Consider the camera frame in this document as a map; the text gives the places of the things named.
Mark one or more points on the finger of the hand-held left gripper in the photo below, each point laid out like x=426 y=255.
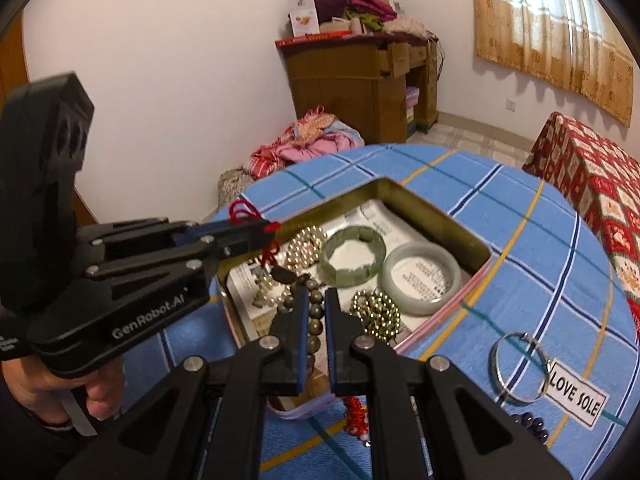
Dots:
x=200 y=255
x=150 y=232

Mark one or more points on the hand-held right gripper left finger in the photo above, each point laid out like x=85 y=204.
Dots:
x=302 y=340

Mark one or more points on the pale jade bangle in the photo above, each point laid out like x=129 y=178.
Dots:
x=390 y=280

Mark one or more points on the purple cloth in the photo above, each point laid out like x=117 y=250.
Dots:
x=329 y=2

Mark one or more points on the silver metal watch band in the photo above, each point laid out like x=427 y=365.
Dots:
x=522 y=400

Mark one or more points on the magenta clothes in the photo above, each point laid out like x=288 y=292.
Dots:
x=370 y=2

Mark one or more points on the dark green jade bangle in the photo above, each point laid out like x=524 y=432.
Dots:
x=327 y=257

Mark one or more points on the woven stool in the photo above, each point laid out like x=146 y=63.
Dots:
x=232 y=187

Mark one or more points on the wall socket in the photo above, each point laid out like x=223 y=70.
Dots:
x=511 y=105

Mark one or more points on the wooden desk drawer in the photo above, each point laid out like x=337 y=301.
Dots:
x=395 y=60

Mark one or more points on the purple and white box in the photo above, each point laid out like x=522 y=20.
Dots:
x=411 y=107

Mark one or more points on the red patterned bedspread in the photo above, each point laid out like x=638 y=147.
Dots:
x=600 y=185

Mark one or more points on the pile of pink clothes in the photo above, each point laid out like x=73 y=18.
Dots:
x=310 y=145

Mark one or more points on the pink tin box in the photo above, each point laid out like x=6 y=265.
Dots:
x=425 y=205

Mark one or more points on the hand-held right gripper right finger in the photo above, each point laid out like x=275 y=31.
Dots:
x=332 y=340

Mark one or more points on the person's left forearm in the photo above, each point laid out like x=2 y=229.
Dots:
x=30 y=450

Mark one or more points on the white printed box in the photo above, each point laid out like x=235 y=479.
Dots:
x=304 y=17

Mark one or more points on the flat red box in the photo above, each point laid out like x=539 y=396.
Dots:
x=312 y=40

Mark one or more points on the olive green cloth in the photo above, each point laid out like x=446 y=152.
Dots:
x=371 y=22

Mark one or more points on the person's left hand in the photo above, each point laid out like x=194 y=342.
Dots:
x=102 y=390

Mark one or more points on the beige patterned curtain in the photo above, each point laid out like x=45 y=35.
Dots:
x=540 y=25

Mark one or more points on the wooden desk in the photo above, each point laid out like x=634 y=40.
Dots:
x=330 y=90

